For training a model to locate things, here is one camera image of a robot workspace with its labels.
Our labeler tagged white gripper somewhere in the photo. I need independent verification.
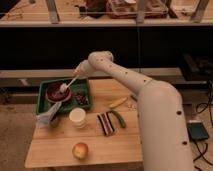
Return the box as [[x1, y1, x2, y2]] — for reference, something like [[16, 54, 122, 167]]
[[74, 60, 95, 79]]

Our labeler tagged white dish brush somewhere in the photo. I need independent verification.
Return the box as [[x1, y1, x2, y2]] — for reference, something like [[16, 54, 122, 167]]
[[59, 76, 79, 93]]

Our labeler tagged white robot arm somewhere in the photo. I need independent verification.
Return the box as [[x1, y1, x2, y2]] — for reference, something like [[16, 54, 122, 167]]
[[74, 51, 195, 171]]

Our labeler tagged purple bowl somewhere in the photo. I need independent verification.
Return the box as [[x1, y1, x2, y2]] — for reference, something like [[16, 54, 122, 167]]
[[46, 82, 70, 102]]

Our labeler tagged dark red grape bunch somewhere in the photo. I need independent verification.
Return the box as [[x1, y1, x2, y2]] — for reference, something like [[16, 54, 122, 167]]
[[75, 93, 88, 105]]

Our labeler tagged green plastic tray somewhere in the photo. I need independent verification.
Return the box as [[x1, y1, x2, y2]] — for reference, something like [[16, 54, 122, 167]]
[[36, 78, 92, 115]]

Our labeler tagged yellow banana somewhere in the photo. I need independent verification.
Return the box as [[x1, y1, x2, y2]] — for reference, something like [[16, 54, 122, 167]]
[[109, 97, 127, 109]]

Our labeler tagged white plastic cup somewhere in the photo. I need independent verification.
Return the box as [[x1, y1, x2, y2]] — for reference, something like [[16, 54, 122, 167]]
[[69, 108, 86, 128]]

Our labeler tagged green cucumber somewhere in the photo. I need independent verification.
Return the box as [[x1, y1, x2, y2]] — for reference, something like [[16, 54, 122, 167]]
[[111, 110, 126, 128]]

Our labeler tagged red yellow apple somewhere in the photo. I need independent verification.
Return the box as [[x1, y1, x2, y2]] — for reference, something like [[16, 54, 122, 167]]
[[72, 142, 89, 159]]

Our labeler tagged black foot pedal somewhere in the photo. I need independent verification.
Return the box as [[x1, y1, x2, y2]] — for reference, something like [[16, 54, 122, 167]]
[[187, 122, 209, 141]]

